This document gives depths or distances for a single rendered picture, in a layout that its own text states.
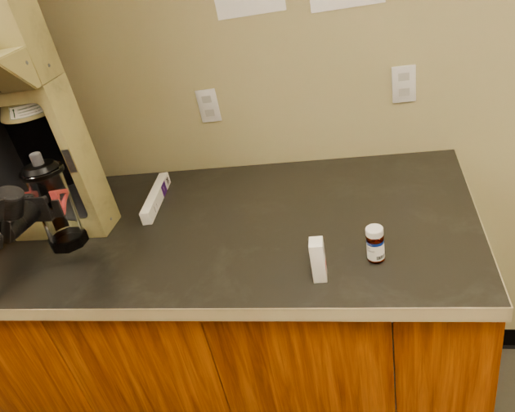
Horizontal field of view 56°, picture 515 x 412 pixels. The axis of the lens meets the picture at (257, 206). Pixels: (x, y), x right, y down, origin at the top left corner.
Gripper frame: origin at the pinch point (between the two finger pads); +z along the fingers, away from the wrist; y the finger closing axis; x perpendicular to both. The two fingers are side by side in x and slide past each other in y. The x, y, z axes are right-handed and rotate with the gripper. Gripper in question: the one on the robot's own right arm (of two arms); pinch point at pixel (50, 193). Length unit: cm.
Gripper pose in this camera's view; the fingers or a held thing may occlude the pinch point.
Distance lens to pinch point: 135.7
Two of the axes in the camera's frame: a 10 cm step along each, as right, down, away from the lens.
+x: 1.5, 8.8, 4.6
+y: -9.7, 0.5, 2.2
